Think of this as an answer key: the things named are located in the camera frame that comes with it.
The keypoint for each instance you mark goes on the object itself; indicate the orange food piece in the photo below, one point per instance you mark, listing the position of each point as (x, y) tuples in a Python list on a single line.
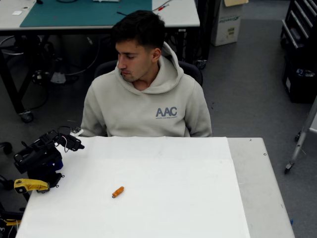
[(118, 191)]

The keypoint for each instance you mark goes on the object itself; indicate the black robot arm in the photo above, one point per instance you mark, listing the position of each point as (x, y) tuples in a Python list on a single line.
[(32, 156)]

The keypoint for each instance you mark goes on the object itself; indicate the person in beige hoodie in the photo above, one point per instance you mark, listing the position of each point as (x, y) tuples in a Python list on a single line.
[(143, 109)]

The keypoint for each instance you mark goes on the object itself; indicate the black workbench caster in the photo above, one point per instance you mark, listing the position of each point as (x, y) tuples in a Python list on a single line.
[(26, 116), (201, 64)]

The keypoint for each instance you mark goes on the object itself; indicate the yellow clamp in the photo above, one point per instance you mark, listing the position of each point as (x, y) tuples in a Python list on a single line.
[(29, 185)]

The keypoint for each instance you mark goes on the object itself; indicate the black chair caster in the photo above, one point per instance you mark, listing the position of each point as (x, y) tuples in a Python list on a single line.
[(6, 147)]

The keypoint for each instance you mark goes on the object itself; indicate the white object on floor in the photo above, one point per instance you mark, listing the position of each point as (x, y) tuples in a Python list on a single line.
[(58, 78)]

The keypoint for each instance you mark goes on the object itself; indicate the black office chair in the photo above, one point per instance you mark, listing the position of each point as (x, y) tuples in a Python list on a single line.
[(105, 68)]

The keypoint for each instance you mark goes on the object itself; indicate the white paper sheet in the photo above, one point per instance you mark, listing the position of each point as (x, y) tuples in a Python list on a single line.
[(148, 186)]

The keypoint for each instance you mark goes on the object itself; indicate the green cutting mat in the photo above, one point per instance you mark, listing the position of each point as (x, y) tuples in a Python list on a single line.
[(81, 12)]

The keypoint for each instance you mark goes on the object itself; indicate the small white paper scrap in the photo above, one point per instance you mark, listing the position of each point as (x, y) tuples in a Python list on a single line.
[(16, 13)]

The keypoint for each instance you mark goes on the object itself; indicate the red pen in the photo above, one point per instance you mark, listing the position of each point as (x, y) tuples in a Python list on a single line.
[(161, 8)]

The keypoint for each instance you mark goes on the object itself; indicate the white cardboard box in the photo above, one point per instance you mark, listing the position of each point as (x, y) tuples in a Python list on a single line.
[(226, 27)]

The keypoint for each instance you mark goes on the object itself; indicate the manila folder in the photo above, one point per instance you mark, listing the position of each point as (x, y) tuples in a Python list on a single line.
[(235, 2)]

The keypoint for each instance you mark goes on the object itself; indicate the grey metal stand leg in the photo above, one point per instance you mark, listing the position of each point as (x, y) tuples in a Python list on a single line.
[(301, 141)]

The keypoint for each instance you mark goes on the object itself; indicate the black bin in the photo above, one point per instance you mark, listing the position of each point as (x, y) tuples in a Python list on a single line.
[(299, 86)]

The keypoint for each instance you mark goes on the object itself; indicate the black drawer cabinet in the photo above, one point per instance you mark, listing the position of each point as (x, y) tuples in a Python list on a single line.
[(301, 22)]

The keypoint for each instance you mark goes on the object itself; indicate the grey workbench with black frame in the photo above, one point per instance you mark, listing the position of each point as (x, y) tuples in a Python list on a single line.
[(178, 17)]

